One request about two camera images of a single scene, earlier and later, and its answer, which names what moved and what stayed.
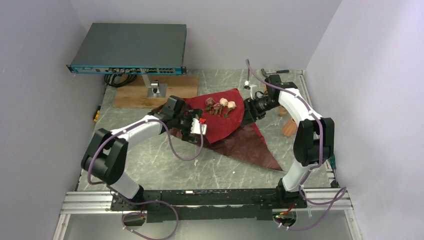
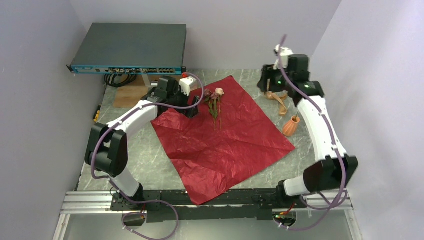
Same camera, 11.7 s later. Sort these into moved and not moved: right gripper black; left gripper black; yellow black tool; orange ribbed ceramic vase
Moved: left gripper black; right gripper black
Not moved: orange ribbed ceramic vase; yellow black tool
